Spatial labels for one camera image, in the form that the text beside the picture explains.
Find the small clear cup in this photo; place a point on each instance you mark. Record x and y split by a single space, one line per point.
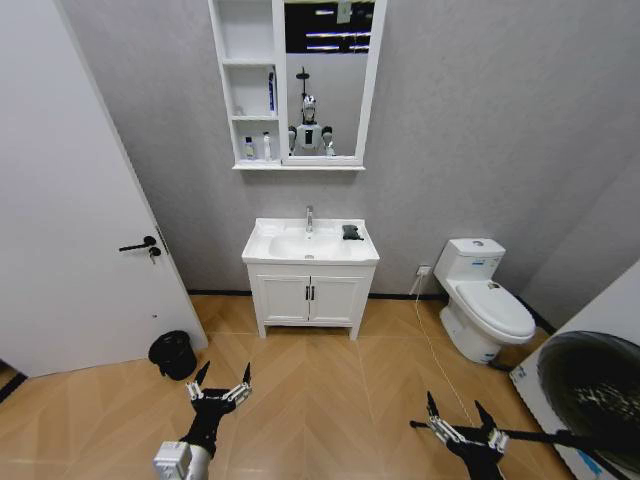
239 111

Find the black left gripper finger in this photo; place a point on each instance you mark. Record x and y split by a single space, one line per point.
243 387
199 385

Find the white toilet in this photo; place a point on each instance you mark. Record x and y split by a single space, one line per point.
490 310

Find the white bottle with blue label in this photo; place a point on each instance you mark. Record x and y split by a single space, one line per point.
249 148

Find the white wall socket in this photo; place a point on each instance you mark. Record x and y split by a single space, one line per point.
424 270

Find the white washing machine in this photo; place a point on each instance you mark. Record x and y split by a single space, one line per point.
615 305

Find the chrome faucet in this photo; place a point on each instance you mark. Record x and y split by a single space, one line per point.
309 220

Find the black towel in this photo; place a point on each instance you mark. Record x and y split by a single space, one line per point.
351 232

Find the white vanity cabinet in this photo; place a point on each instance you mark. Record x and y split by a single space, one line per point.
285 300

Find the white washbasin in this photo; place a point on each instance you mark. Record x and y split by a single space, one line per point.
310 247

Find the white door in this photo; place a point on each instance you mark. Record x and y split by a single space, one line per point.
65 200

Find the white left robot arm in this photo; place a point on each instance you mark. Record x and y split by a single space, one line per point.
172 462

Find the white wall cabinet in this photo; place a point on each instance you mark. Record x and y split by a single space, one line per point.
250 40

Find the black door lock with key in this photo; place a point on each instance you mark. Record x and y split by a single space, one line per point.
154 253

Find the black trash bin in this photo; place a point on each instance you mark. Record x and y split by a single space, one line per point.
174 352

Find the cabinet mirror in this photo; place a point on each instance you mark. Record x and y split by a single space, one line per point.
325 100

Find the slim white bottle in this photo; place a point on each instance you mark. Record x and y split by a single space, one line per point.
267 147

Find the blue tube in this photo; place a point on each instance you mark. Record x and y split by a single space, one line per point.
272 92

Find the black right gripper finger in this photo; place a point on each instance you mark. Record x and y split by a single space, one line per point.
442 427
495 435

